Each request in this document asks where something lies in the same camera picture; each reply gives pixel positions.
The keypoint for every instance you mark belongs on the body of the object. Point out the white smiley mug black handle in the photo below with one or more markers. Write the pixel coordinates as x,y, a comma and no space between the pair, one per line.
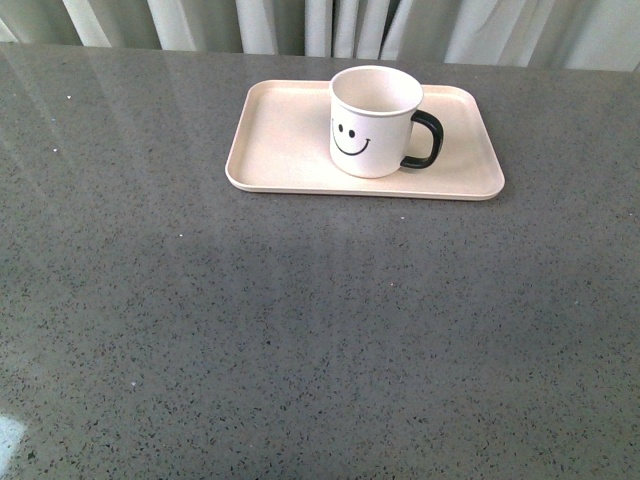
372,114

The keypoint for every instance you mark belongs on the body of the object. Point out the cream rectangular tray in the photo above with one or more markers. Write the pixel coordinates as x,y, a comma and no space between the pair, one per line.
281,145

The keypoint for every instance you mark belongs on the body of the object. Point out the white pleated curtain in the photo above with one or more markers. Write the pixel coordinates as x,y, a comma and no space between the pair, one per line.
556,34

